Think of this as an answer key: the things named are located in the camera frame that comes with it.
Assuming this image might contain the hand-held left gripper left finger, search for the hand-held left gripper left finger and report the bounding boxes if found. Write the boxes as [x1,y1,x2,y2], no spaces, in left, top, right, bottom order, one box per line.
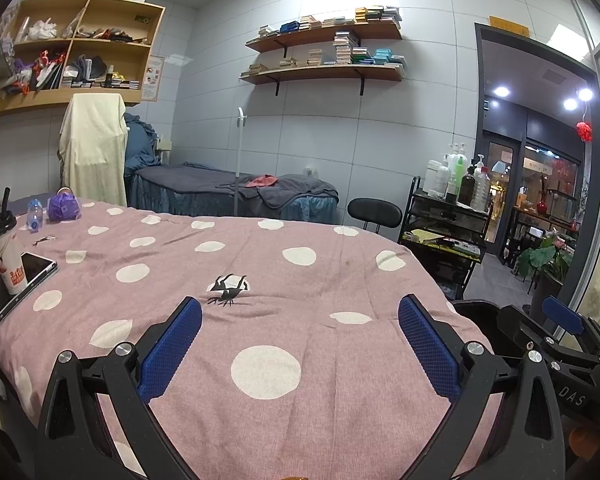
[34,296,203,480]

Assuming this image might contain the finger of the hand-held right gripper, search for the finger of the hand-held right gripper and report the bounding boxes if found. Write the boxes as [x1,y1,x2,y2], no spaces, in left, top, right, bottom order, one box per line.
[541,296,600,361]
[497,305,589,369]

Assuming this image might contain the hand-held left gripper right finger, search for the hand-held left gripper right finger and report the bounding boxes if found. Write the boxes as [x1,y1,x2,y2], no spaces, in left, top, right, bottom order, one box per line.
[397,294,566,480]

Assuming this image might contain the dark brown trash bin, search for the dark brown trash bin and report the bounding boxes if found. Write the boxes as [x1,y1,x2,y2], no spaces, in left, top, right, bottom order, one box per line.
[452,299,536,361]

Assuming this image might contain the person's right hand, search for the person's right hand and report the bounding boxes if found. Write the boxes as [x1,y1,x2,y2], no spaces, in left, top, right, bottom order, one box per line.
[570,414,600,456]

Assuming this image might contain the dark plant pot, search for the dark plant pot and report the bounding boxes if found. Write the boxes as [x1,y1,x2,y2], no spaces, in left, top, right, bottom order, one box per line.
[532,272,563,311]

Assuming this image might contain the green leafy plant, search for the green leafy plant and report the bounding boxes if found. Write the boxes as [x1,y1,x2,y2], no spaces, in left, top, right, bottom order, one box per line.
[517,232,576,281]

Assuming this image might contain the yellow paper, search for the yellow paper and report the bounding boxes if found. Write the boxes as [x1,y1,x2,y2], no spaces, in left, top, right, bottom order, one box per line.
[404,229,443,245]

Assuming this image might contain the pink polka dot blanket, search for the pink polka dot blanket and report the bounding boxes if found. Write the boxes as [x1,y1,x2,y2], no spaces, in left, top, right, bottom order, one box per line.
[0,200,496,480]

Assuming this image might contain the black trolley cart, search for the black trolley cart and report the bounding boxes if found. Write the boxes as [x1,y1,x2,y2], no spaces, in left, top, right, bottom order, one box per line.
[397,176,486,301]

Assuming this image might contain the glass door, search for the glass door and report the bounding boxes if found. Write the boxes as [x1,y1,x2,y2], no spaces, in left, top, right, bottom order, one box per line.
[482,130,523,256]

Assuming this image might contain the black chair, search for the black chair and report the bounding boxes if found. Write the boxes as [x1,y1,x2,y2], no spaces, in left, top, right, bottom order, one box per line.
[347,197,403,236]

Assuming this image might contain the clear pump bottle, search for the clear pump bottle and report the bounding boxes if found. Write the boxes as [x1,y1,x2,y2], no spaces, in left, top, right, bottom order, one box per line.
[471,154,492,211]

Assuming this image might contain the dark brown bottle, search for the dark brown bottle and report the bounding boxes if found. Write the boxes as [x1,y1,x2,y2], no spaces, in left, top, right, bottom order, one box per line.
[457,160,476,206]

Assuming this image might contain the grey covered massage bed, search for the grey covered massage bed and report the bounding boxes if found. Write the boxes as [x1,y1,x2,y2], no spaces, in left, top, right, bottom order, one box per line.
[130,162,340,223]

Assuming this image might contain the white-edged tablet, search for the white-edged tablet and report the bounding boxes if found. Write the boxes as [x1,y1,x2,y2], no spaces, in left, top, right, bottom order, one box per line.
[0,251,59,333]

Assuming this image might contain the green bottle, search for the green bottle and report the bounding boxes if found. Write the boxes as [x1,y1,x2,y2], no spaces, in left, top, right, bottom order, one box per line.
[452,156,468,201]

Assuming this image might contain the white jar bottle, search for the white jar bottle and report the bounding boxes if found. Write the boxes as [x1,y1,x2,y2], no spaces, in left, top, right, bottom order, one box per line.
[427,160,451,198]

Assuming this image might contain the purple pouch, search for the purple pouch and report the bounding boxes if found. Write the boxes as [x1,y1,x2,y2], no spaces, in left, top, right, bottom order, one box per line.
[47,187,82,222]

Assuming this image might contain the drink cup with black lid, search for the drink cup with black lid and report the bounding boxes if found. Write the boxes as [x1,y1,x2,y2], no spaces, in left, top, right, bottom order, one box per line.
[0,187,28,296]

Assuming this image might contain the white pump bottle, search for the white pump bottle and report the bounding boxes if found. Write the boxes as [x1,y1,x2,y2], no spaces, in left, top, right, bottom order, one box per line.
[445,142,468,181]

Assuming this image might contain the small clear water bottle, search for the small clear water bottle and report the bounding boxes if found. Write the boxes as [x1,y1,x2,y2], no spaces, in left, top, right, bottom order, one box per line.
[26,199,44,231]

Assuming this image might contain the white pole stand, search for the white pole stand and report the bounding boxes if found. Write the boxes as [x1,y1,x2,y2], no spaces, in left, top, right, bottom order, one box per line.
[232,107,248,218]

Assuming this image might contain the blue bedding pile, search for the blue bedding pile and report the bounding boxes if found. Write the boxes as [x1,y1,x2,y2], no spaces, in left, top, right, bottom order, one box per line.
[124,112,163,176]

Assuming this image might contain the cream cloth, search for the cream cloth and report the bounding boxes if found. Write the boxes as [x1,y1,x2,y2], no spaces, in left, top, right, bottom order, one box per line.
[59,92,129,207]

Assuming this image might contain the row of small flat boxes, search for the row of small flat boxes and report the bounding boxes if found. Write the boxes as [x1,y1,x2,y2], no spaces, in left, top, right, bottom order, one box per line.
[62,75,141,92]

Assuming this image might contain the wooden cubby shelf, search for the wooden cubby shelf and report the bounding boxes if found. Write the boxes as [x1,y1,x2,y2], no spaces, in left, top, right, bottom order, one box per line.
[0,0,166,120]

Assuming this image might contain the black cloth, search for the black cloth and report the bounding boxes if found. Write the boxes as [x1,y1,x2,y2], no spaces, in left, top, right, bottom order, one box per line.
[72,56,108,81]

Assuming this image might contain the yellow sign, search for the yellow sign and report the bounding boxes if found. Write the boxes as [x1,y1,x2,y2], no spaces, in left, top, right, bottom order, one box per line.
[489,16,531,37]

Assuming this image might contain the colourful clutter pile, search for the colourful clutter pile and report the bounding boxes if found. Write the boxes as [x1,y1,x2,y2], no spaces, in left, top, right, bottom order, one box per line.
[0,50,66,96]

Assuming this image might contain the white plastic bag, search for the white plastic bag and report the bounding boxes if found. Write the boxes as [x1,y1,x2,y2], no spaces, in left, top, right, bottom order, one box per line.
[27,19,58,41]

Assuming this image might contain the wall notice poster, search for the wall notice poster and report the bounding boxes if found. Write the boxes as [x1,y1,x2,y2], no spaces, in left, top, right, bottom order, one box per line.
[142,55,165,102]

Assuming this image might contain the dark grey door frame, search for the dark grey door frame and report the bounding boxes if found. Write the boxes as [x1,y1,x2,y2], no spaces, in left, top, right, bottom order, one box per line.
[474,22,600,311]

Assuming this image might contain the wall shelves with boxes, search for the wall shelves with boxes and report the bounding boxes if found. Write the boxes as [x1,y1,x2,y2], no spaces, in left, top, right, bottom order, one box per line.
[247,30,406,77]

